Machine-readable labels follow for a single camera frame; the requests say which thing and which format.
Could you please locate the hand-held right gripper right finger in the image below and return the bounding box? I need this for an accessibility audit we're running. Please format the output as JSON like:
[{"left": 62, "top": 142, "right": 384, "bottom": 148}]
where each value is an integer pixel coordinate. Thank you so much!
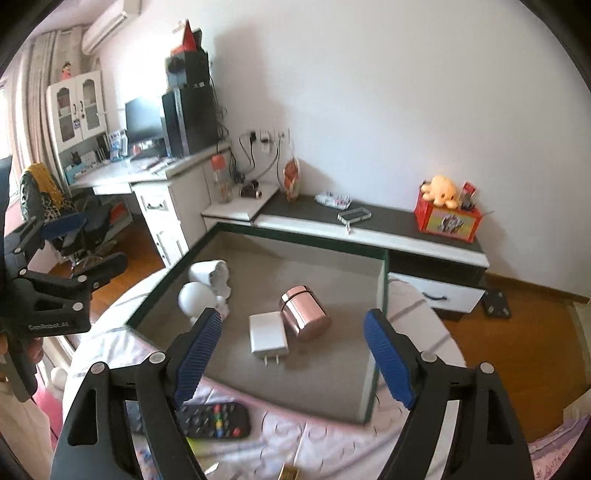
[{"left": 363, "top": 308, "right": 536, "bottom": 480}]

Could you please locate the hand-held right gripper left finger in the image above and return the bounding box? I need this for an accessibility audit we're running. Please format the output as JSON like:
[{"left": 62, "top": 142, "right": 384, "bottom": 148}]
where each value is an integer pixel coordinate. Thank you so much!
[{"left": 50, "top": 307, "right": 225, "bottom": 480}]

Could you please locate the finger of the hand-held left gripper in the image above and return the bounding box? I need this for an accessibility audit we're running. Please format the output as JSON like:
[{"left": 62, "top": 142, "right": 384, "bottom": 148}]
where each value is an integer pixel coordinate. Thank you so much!
[
  {"left": 21, "top": 252, "right": 129, "bottom": 313},
  {"left": 4, "top": 213, "right": 89, "bottom": 278}
]

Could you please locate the pink green-rimmed storage box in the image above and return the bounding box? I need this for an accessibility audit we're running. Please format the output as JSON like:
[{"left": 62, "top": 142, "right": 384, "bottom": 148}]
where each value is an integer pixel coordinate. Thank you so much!
[{"left": 127, "top": 222, "right": 391, "bottom": 425}]

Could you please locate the black remote control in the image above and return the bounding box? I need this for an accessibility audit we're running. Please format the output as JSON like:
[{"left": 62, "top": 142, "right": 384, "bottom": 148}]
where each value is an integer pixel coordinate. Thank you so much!
[{"left": 178, "top": 401, "right": 252, "bottom": 440}]

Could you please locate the person's left forearm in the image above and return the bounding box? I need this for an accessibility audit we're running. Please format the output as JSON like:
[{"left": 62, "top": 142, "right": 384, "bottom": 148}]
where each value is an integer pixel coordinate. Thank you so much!
[{"left": 0, "top": 383, "right": 51, "bottom": 467}]

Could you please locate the person's left hand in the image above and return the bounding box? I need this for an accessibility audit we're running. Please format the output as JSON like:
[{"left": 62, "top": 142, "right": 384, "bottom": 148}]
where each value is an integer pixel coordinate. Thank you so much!
[{"left": 21, "top": 337, "right": 45, "bottom": 374}]

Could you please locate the black office chair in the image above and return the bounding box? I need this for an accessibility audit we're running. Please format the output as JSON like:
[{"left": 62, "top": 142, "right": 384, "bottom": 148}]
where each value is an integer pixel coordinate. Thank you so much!
[{"left": 18, "top": 162, "right": 127, "bottom": 273}]

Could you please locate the yellow cloth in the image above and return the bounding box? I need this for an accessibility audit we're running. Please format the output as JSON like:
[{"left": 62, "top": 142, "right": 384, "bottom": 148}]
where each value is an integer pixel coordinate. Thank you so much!
[{"left": 23, "top": 162, "right": 68, "bottom": 208}]

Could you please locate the white round figurine lamp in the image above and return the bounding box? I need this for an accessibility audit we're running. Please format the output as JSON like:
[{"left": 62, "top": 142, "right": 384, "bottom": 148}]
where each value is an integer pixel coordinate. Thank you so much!
[{"left": 178, "top": 260, "right": 232, "bottom": 319}]

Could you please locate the white charger plug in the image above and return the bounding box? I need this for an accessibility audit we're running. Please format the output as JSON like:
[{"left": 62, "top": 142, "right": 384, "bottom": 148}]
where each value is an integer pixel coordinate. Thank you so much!
[{"left": 248, "top": 311, "right": 291, "bottom": 367}]

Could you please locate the pink cloth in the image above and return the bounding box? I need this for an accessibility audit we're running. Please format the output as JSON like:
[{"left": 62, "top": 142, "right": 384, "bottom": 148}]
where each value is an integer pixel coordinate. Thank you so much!
[{"left": 34, "top": 388, "right": 63, "bottom": 444}]

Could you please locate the rose gold metal jar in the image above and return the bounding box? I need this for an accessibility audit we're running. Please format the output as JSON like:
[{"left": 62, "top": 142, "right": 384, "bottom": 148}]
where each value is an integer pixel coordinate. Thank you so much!
[{"left": 278, "top": 285, "right": 333, "bottom": 342}]

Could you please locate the white desk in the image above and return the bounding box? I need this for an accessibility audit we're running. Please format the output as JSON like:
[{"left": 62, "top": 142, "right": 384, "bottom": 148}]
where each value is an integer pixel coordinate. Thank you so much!
[{"left": 67, "top": 141, "right": 234, "bottom": 268}]

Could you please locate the blue packet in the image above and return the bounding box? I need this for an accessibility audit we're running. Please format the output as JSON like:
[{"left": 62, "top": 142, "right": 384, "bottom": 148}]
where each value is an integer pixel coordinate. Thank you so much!
[{"left": 111, "top": 129, "right": 129, "bottom": 161}]

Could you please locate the white striped quilt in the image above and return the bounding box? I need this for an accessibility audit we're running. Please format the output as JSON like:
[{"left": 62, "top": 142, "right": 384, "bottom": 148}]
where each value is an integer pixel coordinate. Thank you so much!
[{"left": 62, "top": 268, "right": 467, "bottom": 480}]

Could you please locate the white glass-door cabinet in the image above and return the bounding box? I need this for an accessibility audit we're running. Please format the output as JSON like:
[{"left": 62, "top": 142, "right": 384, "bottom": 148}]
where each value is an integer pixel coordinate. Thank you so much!
[{"left": 46, "top": 70, "right": 109, "bottom": 160}]

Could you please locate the black floor scale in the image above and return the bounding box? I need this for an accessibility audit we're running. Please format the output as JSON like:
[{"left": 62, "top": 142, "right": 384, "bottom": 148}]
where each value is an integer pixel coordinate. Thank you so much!
[{"left": 480, "top": 288, "right": 512, "bottom": 320}]

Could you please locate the black computer monitor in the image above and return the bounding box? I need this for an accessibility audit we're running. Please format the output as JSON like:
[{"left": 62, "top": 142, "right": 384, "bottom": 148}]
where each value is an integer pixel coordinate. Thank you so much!
[{"left": 124, "top": 97, "right": 167, "bottom": 148}]

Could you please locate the beige curtain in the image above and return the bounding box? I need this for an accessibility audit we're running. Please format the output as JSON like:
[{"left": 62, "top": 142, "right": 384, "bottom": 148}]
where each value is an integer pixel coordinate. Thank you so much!
[{"left": 9, "top": 28, "right": 86, "bottom": 171}]

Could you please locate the black-top low cabinet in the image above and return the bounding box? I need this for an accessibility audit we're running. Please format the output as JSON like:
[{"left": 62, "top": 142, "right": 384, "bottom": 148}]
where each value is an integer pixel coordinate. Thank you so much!
[{"left": 201, "top": 185, "right": 490, "bottom": 321}]

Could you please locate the orange-lid water bottle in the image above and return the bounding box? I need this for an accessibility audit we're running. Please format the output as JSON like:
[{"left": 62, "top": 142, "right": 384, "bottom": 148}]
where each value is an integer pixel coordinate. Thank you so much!
[{"left": 211, "top": 154, "right": 234, "bottom": 204}]

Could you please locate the clear plastic case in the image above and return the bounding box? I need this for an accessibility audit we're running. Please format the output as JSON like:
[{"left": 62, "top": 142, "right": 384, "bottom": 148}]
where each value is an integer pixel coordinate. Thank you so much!
[{"left": 337, "top": 208, "right": 372, "bottom": 232}]

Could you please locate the red printed box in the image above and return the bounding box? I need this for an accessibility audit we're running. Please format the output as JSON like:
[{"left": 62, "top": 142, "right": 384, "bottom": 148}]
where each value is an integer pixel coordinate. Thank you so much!
[{"left": 414, "top": 182, "right": 484, "bottom": 242}]

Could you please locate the black computer tower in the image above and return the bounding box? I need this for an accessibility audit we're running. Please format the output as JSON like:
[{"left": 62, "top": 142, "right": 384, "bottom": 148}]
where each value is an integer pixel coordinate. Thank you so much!
[{"left": 161, "top": 85, "right": 220, "bottom": 158}]

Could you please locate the patterned tissue packet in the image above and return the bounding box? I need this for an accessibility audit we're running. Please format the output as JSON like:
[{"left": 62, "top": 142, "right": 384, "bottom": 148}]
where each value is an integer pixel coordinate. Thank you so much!
[{"left": 315, "top": 191, "right": 354, "bottom": 209}]

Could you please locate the yellow plush octopus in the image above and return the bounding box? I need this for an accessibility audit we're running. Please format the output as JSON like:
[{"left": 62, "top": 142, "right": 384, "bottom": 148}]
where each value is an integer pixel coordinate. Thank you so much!
[{"left": 420, "top": 175, "right": 462, "bottom": 208}]

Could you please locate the red packet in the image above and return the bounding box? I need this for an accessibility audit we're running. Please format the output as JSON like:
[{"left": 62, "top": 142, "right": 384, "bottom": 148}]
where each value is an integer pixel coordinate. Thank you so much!
[{"left": 459, "top": 181, "right": 481, "bottom": 210}]

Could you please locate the purple printed bedding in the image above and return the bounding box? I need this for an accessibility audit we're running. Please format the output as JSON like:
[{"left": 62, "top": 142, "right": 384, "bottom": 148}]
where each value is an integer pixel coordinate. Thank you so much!
[{"left": 529, "top": 406, "right": 587, "bottom": 480}]

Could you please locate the orange snack bag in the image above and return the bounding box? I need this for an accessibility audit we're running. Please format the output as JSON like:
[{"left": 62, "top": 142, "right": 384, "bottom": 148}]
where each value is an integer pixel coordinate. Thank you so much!
[{"left": 283, "top": 157, "right": 302, "bottom": 204}]

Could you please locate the black cardboard box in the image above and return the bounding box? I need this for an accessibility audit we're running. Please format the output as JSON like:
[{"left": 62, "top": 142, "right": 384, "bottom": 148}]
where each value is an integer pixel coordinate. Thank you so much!
[{"left": 165, "top": 48, "right": 211, "bottom": 90}]

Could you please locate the white air conditioner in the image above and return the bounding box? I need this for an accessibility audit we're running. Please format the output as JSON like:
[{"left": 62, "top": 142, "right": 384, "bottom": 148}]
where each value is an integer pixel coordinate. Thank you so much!
[{"left": 82, "top": 0, "right": 141, "bottom": 54}]

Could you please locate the red triangular box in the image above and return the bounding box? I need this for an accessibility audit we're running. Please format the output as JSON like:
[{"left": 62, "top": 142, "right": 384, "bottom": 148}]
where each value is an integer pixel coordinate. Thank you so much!
[{"left": 173, "top": 19, "right": 204, "bottom": 54}]

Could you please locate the black charging cable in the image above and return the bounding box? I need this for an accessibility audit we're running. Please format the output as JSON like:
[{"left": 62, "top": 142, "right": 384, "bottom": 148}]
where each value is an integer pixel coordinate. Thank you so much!
[{"left": 228, "top": 131, "right": 282, "bottom": 185}]

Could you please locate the white wall outlet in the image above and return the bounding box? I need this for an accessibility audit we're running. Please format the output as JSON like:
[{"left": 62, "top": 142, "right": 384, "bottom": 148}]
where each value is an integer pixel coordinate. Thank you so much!
[{"left": 240, "top": 128, "right": 291, "bottom": 151}]

